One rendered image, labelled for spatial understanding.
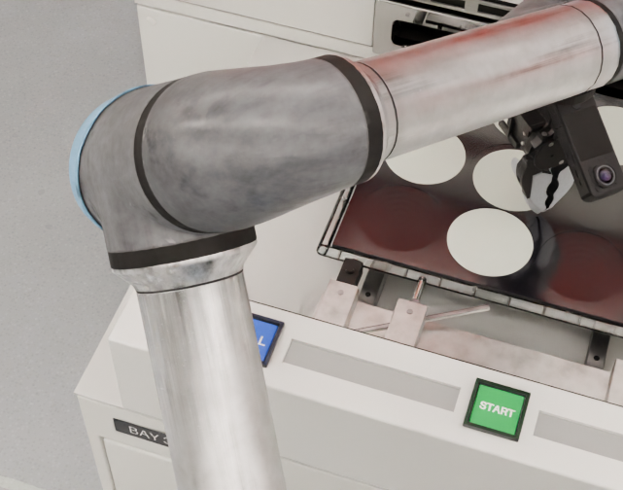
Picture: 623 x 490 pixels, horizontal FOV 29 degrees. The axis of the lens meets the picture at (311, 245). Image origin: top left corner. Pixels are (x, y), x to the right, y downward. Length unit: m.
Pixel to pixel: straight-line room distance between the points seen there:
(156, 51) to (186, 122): 1.05
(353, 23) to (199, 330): 0.85
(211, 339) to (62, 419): 1.45
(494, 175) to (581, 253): 0.15
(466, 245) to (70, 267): 1.29
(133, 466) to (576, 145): 0.65
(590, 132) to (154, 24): 0.77
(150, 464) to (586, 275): 0.56
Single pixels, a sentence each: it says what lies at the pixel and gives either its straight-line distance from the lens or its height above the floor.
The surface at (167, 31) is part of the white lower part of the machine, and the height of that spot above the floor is 0.78.
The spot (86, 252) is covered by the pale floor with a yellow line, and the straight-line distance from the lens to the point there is 2.57.
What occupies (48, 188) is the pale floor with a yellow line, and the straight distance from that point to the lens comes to 2.70.
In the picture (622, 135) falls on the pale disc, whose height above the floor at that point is 0.90.
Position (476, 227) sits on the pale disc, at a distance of 1.44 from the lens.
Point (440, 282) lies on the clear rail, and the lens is 1.38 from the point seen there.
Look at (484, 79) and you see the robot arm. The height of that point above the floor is 1.37.
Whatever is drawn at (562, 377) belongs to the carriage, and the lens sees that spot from 1.36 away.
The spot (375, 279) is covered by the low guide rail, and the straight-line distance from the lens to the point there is 1.44.
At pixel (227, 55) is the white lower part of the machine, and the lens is 1.82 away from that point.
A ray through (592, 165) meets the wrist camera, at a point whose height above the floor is 1.06.
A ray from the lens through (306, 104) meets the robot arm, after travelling 0.82.
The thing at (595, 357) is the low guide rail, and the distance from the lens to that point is 1.42.
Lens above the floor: 2.01
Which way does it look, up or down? 52 degrees down
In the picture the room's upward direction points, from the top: 1 degrees clockwise
